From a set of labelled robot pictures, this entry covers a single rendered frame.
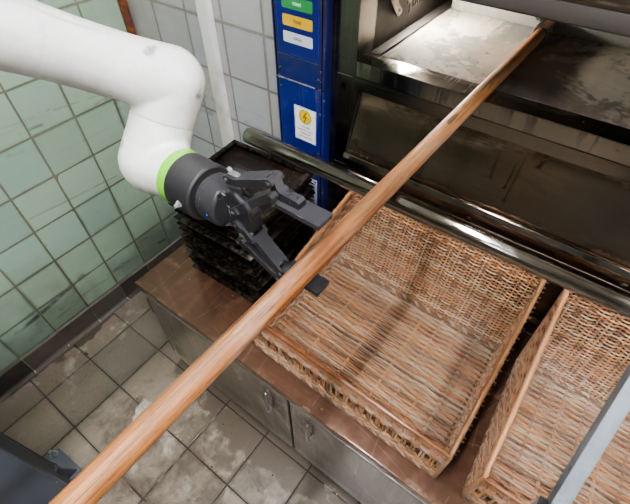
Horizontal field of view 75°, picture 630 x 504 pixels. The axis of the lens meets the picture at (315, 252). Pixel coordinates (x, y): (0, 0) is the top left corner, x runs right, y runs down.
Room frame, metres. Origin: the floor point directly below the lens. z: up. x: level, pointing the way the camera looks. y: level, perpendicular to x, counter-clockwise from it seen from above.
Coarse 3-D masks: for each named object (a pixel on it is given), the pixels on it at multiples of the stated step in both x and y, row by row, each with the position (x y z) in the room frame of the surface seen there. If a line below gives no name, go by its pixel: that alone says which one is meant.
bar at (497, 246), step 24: (264, 144) 0.66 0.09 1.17; (288, 144) 0.65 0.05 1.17; (312, 168) 0.59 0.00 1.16; (336, 168) 0.57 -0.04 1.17; (360, 192) 0.53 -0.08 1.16; (408, 216) 0.48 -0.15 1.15; (432, 216) 0.46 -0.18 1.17; (480, 240) 0.41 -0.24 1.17; (504, 240) 0.41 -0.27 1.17; (528, 264) 0.37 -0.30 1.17; (552, 264) 0.36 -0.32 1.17; (576, 288) 0.33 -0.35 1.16; (600, 288) 0.32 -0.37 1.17; (624, 312) 0.29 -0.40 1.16; (624, 384) 0.23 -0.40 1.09; (624, 408) 0.20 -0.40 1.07; (600, 432) 0.18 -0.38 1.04; (576, 456) 0.16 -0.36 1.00; (600, 456) 0.16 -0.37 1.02; (576, 480) 0.14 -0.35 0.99
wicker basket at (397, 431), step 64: (384, 256) 0.80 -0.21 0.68; (448, 256) 0.72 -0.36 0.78; (320, 320) 0.64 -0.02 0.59; (384, 320) 0.64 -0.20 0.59; (448, 320) 0.64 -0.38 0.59; (512, 320) 0.58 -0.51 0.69; (320, 384) 0.43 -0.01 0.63; (384, 384) 0.45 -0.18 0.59; (448, 384) 0.45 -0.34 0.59; (448, 448) 0.27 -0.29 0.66
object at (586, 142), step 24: (360, 72) 0.97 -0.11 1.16; (384, 72) 0.93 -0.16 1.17; (408, 72) 0.92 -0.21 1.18; (432, 72) 0.92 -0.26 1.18; (432, 96) 0.86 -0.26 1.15; (456, 96) 0.83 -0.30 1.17; (504, 96) 0.81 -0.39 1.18; (504, 120) 0.77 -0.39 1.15; (528, 120) 0.74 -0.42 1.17; (552, 120) 0.72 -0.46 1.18; (576, 120) 0.72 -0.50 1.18; (576, 144) 0.68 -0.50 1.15; (600, 144) 0.66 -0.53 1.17; (624, 144) 0.64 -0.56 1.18
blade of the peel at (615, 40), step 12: (456, 0) 1.32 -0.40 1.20; (480, 12) 1.27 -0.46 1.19; (492, 12) 1.25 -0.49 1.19; (504, 12) 1.23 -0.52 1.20; (528, 24) 1.19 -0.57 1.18; (564, 24) 1.14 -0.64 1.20; (576, 36) 1.12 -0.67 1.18; (588, 36) 1.10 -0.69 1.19; (600, 36) 1.08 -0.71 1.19; (612, 36) 1.07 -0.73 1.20; (624, 36) 1.05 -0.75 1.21; (624, 48) 1.05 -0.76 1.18
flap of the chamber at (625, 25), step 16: (464, 0) 0.70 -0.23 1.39; (480, 0) 0.69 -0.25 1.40; (496, 0) 0.67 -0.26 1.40; (512, 0) 0.66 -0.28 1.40; (528, 0) 0.65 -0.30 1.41; (544, 0) 0.64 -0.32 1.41; (560, 0) 0.63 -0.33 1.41; (544, 16) 0.63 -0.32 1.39; (560, 16) 0.62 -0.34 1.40; (576, 16) 0.61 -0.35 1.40; (592, 16) 0.60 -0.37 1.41; (608, 16) 0.59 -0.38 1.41; (624, 16) 0.58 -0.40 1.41; (608, 32) 0.58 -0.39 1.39; (624, 32) 0.57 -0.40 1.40
